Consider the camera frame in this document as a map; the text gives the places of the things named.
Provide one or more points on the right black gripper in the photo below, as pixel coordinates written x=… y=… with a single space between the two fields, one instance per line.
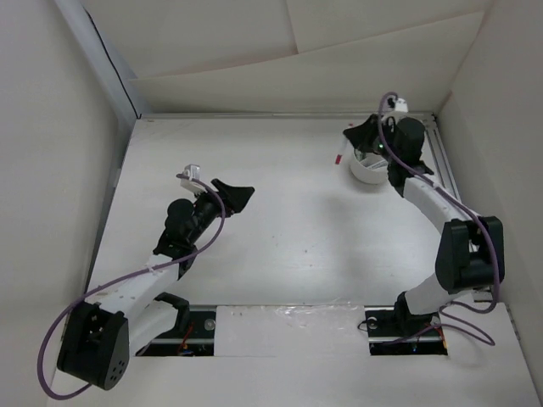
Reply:
x=360 y=136

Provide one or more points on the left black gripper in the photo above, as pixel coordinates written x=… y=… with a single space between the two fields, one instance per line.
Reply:
x=241 y=195

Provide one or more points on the blue capped white marker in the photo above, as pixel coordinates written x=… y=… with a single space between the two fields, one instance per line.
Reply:
x=379 y=164

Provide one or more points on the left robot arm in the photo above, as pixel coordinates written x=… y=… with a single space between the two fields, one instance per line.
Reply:
x=101 y=337

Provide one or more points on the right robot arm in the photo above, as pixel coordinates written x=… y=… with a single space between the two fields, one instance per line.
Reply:
x=471 y=247

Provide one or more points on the white round divided container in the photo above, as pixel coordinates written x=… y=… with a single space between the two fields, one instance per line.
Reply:
x=358 y=168

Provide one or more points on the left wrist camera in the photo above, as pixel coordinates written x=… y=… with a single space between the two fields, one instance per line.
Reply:
x=191 y=174

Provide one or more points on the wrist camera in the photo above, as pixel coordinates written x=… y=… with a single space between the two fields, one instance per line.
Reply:
x=191 y=174
x=395 y=105

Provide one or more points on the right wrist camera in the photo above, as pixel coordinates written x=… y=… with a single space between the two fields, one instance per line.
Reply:
x=395 y=105

